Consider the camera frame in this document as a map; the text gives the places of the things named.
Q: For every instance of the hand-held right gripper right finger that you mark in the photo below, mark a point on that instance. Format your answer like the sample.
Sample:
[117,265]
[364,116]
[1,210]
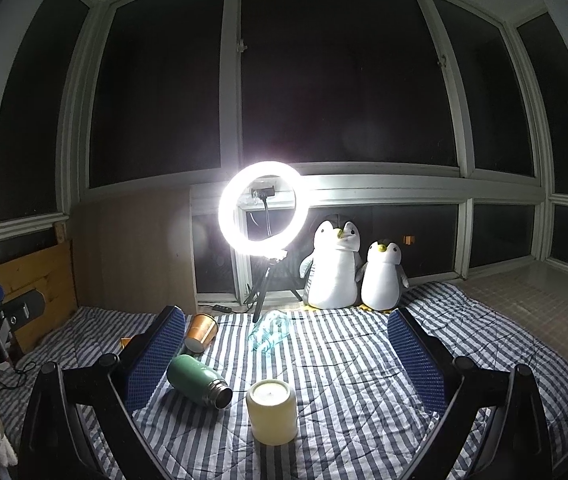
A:
[416,360]

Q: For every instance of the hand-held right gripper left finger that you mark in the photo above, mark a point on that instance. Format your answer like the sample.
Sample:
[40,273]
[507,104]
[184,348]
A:
[154,357]

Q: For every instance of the cream cup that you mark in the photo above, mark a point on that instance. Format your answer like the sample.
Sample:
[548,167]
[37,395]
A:
[271,417]

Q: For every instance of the copper paper cup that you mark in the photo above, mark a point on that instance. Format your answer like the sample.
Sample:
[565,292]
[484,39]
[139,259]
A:
[201,332]

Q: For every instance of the small orange object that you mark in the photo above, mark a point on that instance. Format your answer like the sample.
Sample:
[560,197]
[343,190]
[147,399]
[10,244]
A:
[127,343]

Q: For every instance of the green insulated bottle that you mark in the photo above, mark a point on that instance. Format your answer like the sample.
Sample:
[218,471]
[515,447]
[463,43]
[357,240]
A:
[195,377]

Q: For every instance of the wooden headboard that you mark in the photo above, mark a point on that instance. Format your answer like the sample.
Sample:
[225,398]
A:
[44,270]

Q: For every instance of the striped blanket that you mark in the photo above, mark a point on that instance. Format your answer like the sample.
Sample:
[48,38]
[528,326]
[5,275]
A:
[343,385]

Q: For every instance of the black power strip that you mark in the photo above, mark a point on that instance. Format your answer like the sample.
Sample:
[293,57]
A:
[215,307]

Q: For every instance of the small penguin plush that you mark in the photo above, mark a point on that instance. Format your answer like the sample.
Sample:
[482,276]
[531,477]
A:
[382,280]

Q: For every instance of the large penguin plush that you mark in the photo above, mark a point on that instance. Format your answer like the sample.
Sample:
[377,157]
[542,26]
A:
[333,272]

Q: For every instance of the black tripod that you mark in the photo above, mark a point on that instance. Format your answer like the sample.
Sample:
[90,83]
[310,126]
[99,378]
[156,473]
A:
[263,285]

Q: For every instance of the black phone holder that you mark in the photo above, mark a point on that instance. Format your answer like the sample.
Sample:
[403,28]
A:
[265,193]

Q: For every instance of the white window frame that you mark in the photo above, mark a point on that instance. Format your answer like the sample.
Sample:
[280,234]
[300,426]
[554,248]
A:
[233,110]

